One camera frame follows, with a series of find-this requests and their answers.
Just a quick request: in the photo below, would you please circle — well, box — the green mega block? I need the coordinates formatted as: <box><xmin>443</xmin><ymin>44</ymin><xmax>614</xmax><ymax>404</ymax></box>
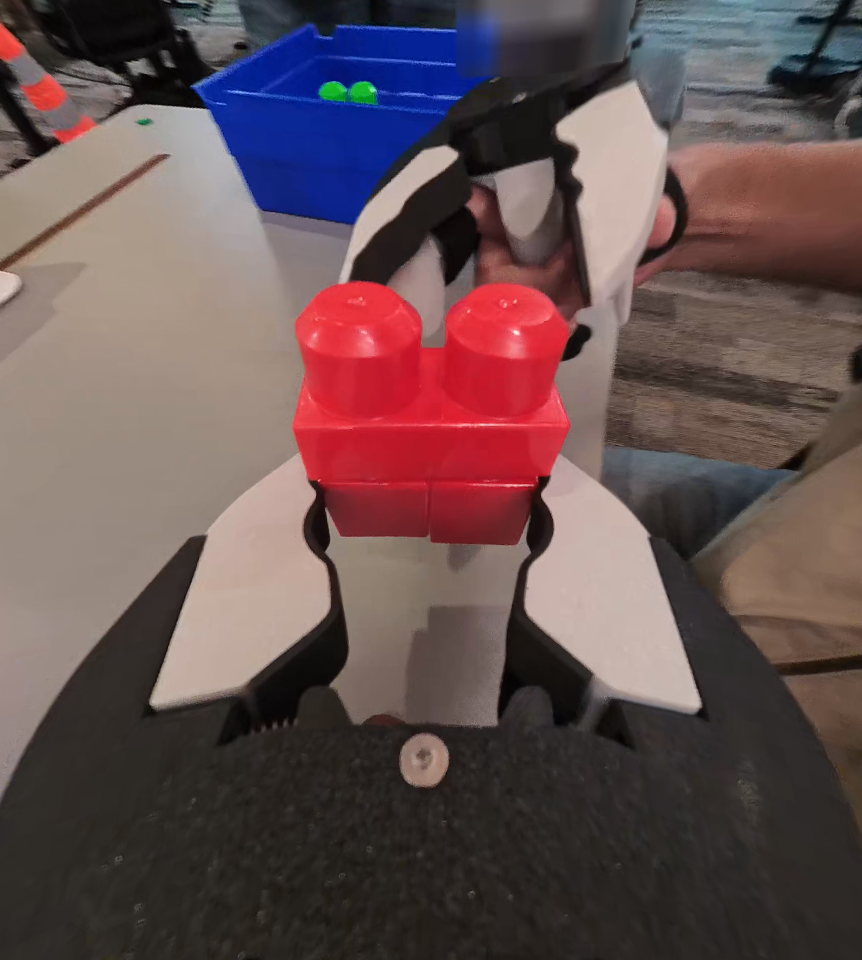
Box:
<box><xmin>319</xmin><ymin>78</ymin><xmax>381</xmax><ymax>108</ymax></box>

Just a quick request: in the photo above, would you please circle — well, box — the person's right hand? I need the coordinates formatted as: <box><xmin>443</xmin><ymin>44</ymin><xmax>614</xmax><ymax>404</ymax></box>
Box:
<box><xmin>469</xmin><ymin>140</ymin><xmax>735</xmax><ymax>316</ymax></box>

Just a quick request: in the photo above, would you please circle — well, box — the orange traffic cone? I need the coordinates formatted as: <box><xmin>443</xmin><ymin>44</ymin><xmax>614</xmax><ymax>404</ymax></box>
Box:
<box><xmin>0</xmin><ymin>0</ymin><xmax>99</xmax><ymax>145</ymax></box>

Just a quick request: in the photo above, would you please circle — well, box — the person's jeans leg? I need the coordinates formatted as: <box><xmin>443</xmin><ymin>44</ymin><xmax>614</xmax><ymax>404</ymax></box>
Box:
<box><xmin>599</xmin><ymin>447</ymin><xmax>795</xmax><ymax>559</ymax></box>

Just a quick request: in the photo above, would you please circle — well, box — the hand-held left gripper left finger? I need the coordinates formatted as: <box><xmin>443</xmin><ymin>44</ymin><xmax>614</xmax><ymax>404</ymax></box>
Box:
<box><xmin>149</xmin><ymin>458</ymin><xmax>349</xmax><ymax>714</ymax></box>

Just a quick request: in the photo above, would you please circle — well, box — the red mega block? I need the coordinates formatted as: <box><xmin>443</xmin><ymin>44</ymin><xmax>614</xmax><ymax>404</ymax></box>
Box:
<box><xmin>317</xmin><ymin>477</ymin><xmax>432</xmax><ymax>538</ymax></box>
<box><xmin>293</xmin><ymin>282</ymin><xmax>571</xmax><ymax>484</ymax></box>
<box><xmin>427</xmin><ymin>477</ymin><xmax>540</xmax><ymax>547</ymax></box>

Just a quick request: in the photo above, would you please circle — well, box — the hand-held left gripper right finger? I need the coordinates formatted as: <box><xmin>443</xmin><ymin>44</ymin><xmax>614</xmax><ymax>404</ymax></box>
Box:
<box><xmin>506</xmin><ymin>455</ymin><xmax>705</xmax><ymax>718</ymax></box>

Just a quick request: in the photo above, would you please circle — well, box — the blue storage bin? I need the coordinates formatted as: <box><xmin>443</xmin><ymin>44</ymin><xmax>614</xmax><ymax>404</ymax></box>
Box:
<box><xmin>194</xmin><ymin>23</ymin><xmax>469</xmax><ymax>226</ymax></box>

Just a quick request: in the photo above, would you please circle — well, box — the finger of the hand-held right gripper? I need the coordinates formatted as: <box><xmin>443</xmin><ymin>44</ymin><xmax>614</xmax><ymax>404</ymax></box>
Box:
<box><xmin>338</xmin><ymin>128</ymin><xmax>480</xmax><ymax>343</ymax></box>
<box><xmin>548</xmin><ymin>75</ymin><xmax>672</xmax><ymax>361</ymax></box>

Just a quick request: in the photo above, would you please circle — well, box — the person's right forearm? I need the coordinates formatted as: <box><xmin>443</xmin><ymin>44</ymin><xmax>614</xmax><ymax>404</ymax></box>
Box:
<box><xmin>701</xmin><ymin>128</ymin><xmax>862</xmax><ymax>297</ymax></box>

